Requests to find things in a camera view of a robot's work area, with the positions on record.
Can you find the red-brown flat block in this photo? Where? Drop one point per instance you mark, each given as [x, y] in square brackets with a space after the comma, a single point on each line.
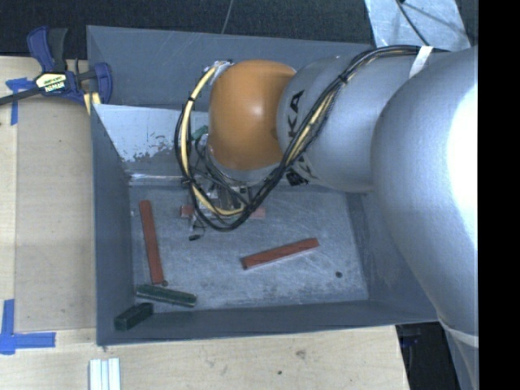
[185, 211]
[151, 242]
[280, 253]

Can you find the dark green flat block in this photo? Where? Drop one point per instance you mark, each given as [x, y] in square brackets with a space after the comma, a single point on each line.
[166, 295]
[133, 316]

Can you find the pale wood board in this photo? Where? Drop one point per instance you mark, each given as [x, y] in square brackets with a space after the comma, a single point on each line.
[53, 217]

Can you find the grey metal bin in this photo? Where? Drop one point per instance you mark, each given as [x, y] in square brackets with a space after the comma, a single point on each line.
[252, 282]

